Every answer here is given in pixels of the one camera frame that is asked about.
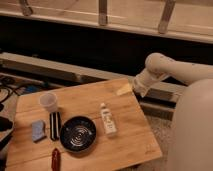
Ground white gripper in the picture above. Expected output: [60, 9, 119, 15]
[116, 69, 168, 98]

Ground small white plastic bottle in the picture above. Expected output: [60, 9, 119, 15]
[100, 103, 117, 136]

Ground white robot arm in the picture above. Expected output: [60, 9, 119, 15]
[117, 53, 213, 171]

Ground wooden board table top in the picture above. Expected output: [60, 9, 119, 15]
[6, 78, 162, 171]

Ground black round bowl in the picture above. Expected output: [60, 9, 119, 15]
[60, 116, 97, 153]

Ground black white striped object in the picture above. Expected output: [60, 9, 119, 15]
[49, 112, 61, 141]

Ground translucent plastic cup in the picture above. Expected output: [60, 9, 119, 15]
[39, 92, 58, 113]

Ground red brown oblong object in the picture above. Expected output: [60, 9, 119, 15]
[51, 148, 61, 171]

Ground blue sponge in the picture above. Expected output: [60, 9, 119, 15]
[31, 120, 46, 142]

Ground black object at left edge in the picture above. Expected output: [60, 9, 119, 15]
[0, 116, 13, 132]

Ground black cables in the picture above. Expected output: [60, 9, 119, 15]
[0, 75, 26, 104]

